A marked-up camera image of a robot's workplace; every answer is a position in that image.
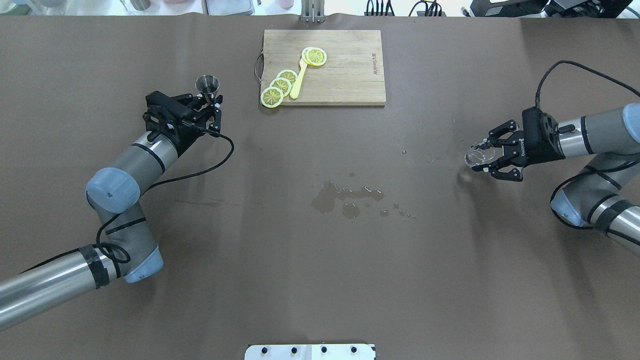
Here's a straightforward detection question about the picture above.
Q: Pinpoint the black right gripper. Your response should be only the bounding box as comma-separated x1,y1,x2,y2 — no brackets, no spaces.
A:
471,107,566,182

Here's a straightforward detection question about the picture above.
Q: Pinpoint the lemon slice on knife tip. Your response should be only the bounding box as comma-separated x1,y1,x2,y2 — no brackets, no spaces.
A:
301,47,328,67

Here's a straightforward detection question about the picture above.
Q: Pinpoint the lemon slice outer left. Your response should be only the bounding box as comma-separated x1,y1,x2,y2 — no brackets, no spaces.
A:
259,86,285,109

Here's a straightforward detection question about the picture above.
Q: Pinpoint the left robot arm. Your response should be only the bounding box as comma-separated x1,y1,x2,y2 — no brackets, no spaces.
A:
0,90,223,330

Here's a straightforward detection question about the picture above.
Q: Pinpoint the yellow plastic knife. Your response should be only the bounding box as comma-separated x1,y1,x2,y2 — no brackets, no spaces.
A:
289,55,308,100

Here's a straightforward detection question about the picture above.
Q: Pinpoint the bamboo cutting board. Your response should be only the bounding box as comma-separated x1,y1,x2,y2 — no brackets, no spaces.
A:
260,29,387,107

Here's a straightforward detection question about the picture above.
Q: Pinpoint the lemon slice middle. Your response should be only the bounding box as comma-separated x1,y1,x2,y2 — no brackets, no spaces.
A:
270,77,293,97

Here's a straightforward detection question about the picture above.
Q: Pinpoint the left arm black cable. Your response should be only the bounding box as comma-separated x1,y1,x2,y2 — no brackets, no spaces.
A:
20,127,235,273

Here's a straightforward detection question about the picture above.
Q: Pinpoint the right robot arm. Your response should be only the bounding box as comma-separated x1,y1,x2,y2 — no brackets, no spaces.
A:
465,103,640,255

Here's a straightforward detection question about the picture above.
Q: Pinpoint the lemon slice inner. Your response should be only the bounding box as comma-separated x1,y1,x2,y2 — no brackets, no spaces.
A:
277,69,298,85

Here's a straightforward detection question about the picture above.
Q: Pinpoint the clear glass measuring cup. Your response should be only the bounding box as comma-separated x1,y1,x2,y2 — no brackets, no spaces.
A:
464,141,496,167

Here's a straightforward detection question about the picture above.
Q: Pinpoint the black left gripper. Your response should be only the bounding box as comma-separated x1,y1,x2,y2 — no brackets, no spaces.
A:
142,91,224,151

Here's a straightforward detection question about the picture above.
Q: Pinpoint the steel jigger shaker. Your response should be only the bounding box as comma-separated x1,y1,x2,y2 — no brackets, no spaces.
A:
195,74,220,105

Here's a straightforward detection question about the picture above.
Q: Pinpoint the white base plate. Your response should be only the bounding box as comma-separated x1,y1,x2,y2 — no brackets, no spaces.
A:
244,343,377,360

